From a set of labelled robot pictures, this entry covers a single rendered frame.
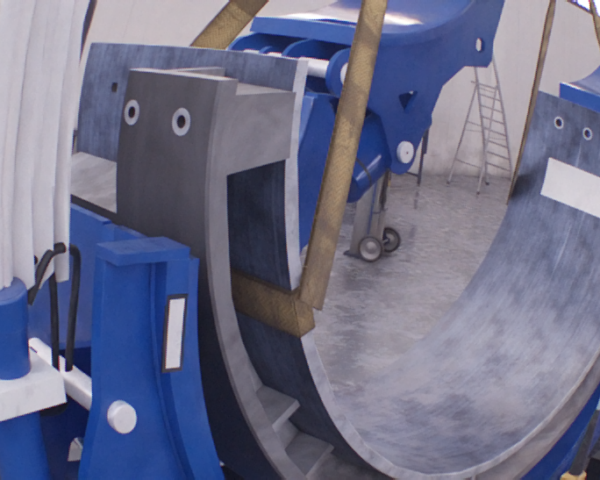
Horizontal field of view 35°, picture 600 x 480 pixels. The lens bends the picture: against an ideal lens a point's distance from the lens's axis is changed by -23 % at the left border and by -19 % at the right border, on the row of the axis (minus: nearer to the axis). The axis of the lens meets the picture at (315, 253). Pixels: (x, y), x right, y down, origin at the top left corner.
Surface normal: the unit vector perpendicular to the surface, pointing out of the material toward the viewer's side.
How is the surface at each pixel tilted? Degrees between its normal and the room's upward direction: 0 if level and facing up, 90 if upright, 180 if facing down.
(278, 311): 115
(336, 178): 83
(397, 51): 90
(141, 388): 90
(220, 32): 104
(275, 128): 90
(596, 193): 75
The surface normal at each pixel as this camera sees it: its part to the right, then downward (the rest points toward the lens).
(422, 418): 0.10, -0.95
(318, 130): 0.75, 0.26
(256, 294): -0.66, 0.47
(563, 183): -0.60, -0.19
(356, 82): 0.86, 0.11
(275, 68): -0.66, 0.07
